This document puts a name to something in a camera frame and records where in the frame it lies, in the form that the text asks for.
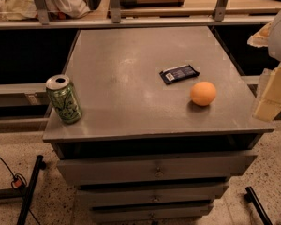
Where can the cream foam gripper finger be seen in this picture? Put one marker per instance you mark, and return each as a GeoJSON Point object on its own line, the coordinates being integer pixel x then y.
{"type": "Point", "coordinates": [268, 101]}

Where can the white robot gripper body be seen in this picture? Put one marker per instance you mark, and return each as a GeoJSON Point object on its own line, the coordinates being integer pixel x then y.
{"type": "Point", "coordinates": [280, 37]}

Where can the orange fruit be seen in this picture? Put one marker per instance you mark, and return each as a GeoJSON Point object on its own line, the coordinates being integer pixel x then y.
{"type": "Point", "coordinates": [203, 93]}

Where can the dark blue snack wrapper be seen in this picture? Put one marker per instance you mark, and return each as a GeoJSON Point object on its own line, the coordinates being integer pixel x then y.
{"type": "Point", "coordinates": [176, 74]}

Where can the black stand leg right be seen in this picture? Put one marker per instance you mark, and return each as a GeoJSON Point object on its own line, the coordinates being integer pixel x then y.
{"type": "Point", "coordinates": [252, 197]}

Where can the black stand leg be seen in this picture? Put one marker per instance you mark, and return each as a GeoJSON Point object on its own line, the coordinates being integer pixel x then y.
{"type": "Point", "coordinates": [252, 197]}
{"type": "Point", "coordinates": [28, 196]}

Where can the grey drawer cabinet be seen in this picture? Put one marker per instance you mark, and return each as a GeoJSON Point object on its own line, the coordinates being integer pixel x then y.
{"type": "Point", "coordinates": [142, 148]}

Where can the green soda can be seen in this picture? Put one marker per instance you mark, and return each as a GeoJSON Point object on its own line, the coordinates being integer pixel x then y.
{"type": "Point", "coordinates": [62, 95]}

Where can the black stand leg left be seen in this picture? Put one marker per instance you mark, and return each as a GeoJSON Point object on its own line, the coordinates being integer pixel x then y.
{"type": "Point", "coordinates": [28, 196]}

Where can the white cloth bundle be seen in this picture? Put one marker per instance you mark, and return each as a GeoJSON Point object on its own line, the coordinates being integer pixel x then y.
{"type": "Point", "coordinates": [17, 10]}

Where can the metal railing frame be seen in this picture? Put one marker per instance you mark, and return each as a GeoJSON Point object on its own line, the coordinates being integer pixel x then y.
{"type": "Point", "coordinates": [109, 13]}

